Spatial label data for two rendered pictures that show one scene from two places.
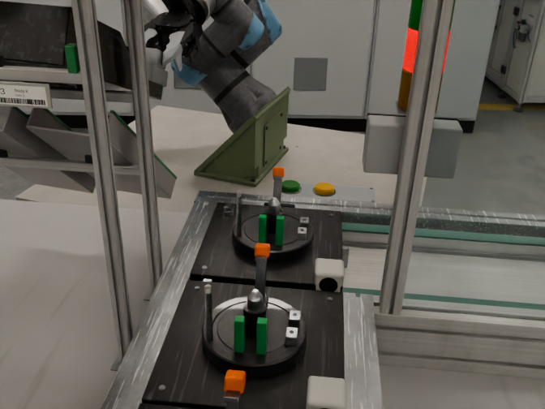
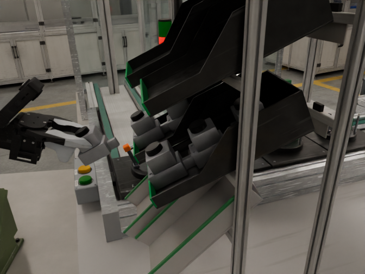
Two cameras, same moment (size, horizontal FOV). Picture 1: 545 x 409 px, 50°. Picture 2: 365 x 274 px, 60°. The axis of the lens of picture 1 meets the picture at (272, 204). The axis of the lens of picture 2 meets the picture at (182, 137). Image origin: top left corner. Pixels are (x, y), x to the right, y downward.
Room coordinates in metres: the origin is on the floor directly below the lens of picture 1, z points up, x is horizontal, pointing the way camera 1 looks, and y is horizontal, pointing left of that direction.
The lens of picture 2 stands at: (1.09, 0.86, 1.51)
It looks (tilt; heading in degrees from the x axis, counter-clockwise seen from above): 26 degrees down; 248
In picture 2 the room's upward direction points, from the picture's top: 2 degrees counter-clockwise
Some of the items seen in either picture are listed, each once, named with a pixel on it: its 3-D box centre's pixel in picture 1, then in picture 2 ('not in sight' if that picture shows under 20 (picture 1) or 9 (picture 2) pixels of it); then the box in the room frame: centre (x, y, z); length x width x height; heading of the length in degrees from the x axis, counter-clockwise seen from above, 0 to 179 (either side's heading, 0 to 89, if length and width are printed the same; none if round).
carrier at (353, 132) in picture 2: not in sight; (338, 124); (0.11, 0.06, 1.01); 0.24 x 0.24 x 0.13; 85
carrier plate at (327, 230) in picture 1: (272, 243); (152, 170); (0.85, 0.00, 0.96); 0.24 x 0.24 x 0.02; 85
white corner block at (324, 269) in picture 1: (328, 277); not in sight; (0.75, -0.09, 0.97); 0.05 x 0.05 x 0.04; 85
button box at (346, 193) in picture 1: (323, 204); (86, 178); (1.06, -0.11, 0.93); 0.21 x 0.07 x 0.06; 85
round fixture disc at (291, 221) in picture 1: (272, 234); (152, 166); (0.85, 0.00, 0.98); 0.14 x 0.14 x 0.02
